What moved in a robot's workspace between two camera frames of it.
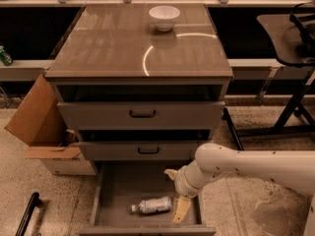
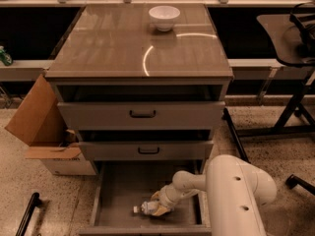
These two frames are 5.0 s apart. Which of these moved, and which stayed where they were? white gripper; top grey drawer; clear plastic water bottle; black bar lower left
Moved: white gripper
Stayed: top grey drawer; black bar lower left; clear plastic water bottle
